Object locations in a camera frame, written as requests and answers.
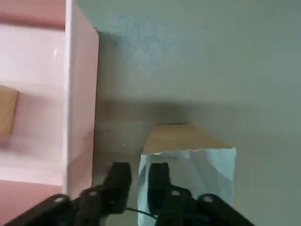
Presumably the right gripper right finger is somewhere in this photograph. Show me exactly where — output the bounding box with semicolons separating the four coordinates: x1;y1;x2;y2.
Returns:
147;162;256;226

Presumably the kraft paper carton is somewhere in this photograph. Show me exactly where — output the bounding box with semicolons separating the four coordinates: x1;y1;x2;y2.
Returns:
137;124;237;226
0;86;19;148

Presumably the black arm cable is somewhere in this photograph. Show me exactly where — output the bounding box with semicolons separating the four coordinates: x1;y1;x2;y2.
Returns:
126;206;158;218

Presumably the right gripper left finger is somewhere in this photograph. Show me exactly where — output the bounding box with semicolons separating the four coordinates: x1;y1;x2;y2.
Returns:
4;161;132;226

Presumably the pink plastic tray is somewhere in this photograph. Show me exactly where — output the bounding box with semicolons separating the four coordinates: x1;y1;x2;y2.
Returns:
0;0;100;226

